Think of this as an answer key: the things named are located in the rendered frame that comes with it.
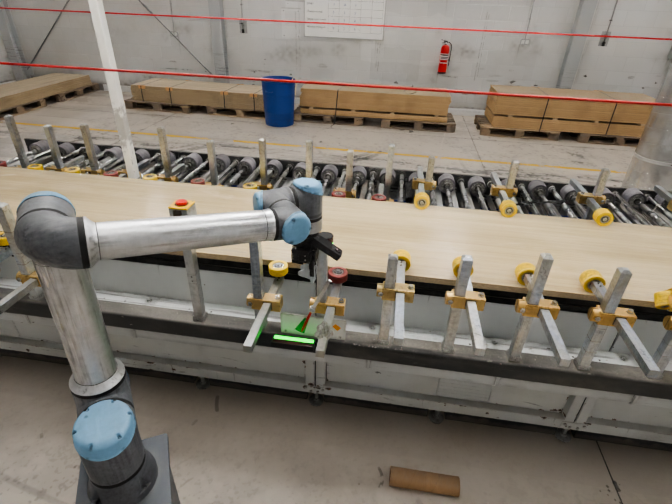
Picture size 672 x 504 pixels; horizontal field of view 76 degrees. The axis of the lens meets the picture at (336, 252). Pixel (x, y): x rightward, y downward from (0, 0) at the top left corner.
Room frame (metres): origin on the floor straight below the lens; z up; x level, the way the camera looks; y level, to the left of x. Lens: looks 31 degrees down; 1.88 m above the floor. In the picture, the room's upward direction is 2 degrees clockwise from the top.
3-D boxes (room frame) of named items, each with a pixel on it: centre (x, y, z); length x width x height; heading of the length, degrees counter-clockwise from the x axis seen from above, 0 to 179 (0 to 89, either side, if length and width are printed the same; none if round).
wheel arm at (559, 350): (1.20, -0.73, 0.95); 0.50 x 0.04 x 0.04; 173
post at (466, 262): (1.25, -0.45, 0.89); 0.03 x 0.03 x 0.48; 83
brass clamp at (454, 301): (1.25, -0.47, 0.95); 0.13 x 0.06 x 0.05; 83
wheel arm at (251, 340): (1.29, 0.26, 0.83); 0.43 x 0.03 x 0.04; 173
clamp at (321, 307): (1.31, 0.02, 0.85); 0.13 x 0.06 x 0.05; 83
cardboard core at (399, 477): (1.11, -0.43, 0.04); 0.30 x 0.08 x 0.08; 83
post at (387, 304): (1.28, -0.20, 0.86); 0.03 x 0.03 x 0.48; 83
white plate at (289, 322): (1.29, 0.08, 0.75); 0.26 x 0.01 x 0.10; 83
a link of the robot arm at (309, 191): (1.24, 0.10, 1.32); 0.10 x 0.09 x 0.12; 120
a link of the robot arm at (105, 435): (0.75, 0.61, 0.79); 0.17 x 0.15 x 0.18; 30
